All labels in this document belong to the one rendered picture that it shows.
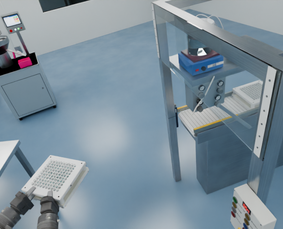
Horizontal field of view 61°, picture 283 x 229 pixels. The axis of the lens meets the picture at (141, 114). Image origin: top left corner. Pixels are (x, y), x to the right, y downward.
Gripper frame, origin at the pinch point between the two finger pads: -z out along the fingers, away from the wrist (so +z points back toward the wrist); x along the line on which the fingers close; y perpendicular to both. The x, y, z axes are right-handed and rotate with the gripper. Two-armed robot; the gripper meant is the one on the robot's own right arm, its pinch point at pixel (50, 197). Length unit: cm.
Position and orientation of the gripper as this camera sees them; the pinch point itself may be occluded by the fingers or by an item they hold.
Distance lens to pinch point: 132.0
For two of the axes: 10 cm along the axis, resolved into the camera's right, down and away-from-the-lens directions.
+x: 1.7, 7.7, 6.1
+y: 9.6, -2.6, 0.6
